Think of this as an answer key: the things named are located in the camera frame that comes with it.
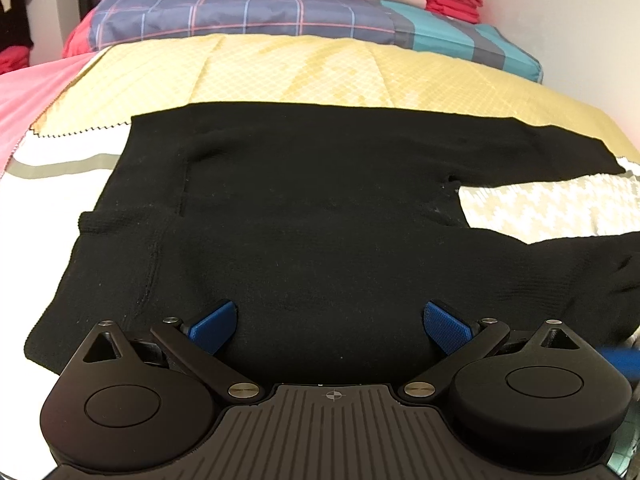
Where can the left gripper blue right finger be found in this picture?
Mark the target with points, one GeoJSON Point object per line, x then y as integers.
{"type": "Point", "coordinates": [447, 327]}

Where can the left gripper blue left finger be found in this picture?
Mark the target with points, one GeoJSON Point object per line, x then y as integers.
{"type": "Point", "coordinates": [211, 329]}

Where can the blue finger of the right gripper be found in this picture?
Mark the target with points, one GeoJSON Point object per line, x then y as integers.
{"type": "Point", "coordinates": [625, 360]}

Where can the black pants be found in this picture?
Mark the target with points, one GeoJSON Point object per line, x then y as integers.
{"type": "Point", "coordinates": [331, 228]}

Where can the yellow quilted blanket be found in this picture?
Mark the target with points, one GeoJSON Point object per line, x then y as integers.
{"type": "Point", "coordinates": [142, 77]}

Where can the pink bed sheet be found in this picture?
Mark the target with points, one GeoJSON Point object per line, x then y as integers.
{"type": "Point", "coordinates": [26, 93]}

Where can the blue plaid pillow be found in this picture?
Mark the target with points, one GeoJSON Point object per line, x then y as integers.
{"type": "Point", "coordinates": [380, 22]}

